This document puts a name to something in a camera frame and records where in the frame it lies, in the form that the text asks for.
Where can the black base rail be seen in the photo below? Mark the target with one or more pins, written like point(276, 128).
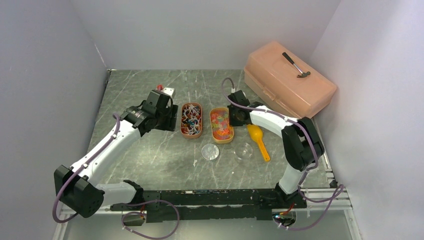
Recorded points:
point(168, 205)

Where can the round metal jar lid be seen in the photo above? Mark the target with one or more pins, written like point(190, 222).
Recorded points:
point(210, 152)

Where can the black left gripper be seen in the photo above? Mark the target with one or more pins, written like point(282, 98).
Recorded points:
point(169, 124)

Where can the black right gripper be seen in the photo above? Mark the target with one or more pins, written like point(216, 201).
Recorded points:
point(233, 122)

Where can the pink oval lollipop tray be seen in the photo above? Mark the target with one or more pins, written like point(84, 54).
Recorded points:
point(191, 125)

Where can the yellow plastic scoop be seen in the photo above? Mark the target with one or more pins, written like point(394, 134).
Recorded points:
point(256, 134)

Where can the peach plastic toolbox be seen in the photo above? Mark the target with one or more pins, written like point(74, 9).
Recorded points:
point(274, 80)

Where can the clear plastic jar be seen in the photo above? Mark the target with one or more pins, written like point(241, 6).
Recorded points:
point(243, 151)

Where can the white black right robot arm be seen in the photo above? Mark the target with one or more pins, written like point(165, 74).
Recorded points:
point(301, 142)

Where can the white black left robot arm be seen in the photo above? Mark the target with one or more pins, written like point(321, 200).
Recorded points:
point(79, 187)

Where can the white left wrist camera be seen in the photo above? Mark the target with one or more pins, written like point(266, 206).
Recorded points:
point(166, 90)

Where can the yellow oval gummy tray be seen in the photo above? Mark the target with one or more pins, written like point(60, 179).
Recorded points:
point(222, 132)

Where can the black handled hammer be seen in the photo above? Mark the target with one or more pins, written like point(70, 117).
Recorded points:
point(302, 74)

